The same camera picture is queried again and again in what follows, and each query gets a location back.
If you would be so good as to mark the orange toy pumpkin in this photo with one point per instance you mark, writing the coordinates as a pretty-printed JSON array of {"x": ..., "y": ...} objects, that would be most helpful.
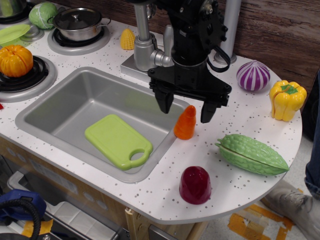
[{"x": 15, "y": 61}]

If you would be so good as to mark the yellow toy corn piece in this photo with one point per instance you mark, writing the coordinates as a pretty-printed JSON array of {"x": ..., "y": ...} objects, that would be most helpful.
[{"x": 127, "y": 39}]

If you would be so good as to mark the dark red toy strawberry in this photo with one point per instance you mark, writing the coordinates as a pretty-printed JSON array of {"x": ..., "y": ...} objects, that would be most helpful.
[{"x": 195, "y": 185}]

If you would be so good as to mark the grey metal pole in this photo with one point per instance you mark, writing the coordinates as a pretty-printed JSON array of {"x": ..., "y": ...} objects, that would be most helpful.
[{"x": 231, "y": 18}]

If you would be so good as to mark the steel pot top left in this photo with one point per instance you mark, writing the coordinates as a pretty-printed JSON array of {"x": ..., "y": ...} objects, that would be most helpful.
[{"x": 13, "y": 11}]

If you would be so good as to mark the green toy cabbage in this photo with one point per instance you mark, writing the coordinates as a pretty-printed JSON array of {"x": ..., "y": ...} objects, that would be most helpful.
[{"x": 42, "y": 15}]

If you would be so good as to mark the grey sneaker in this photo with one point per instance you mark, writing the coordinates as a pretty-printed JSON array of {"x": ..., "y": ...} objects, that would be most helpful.
[{"x": 303, "y": 210}]

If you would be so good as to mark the yellow toy bell pepper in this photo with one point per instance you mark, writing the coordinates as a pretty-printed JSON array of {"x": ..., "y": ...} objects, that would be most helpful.
[{"x": 286, "y": 99}]

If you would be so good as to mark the green plastic cutting board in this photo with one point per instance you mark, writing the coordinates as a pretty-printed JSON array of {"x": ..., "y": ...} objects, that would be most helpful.
[{"x": 119, "y": 142}]

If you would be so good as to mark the grey stove burner front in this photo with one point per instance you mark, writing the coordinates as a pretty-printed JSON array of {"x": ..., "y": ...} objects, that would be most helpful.
[{"x": 39, "y": 79}]

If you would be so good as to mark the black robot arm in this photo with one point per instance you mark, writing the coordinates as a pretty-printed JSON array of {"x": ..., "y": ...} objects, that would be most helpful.
[{"x": 198, "y": 30}]

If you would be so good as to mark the grey stove burner rear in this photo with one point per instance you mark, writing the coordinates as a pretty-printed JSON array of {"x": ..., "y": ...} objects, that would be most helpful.
[{"x": 63, "y": 46}]

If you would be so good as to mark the blue jeans leg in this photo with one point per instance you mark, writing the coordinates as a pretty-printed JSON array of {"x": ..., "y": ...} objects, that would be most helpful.
[{"x": 312, "y": 171}]

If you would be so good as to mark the orange toy carrot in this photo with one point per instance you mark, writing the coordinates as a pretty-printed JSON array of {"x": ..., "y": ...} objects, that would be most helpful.
[{"x": 185, "y": 126}]

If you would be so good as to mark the grey stove burner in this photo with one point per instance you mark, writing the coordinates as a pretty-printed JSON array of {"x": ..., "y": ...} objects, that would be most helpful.
[
  {"x": 63, "y": 46},
  {"x": 39, "y": 79}
]

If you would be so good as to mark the purple striped toy onion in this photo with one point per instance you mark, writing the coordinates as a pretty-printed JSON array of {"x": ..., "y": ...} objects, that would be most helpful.
[{"x": 253, "y": 76}]

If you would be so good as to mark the silver toy faucet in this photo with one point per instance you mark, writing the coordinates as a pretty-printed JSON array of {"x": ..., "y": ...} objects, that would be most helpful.
[{"x": 146, "y": 54}]

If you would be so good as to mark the small steel pot with lid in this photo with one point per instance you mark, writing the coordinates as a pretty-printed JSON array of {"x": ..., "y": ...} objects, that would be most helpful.
[{"x": 78, "y": 24}]

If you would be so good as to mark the green toy bitter gourd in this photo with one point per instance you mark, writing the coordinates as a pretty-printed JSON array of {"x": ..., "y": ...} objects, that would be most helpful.
[{"x": 251, "y": 155}]

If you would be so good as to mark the blue clamp handle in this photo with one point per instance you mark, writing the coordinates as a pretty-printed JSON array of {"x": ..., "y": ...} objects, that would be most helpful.
[{"x": 22, "y": 205}]

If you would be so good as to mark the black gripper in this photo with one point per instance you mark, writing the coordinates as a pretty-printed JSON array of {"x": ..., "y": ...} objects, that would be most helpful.
[{"x": 191, "y": 81}]

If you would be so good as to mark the light green plastic plate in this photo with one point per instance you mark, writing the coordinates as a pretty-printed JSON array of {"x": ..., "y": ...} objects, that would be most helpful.
[{"x": 13, "y": 32}]

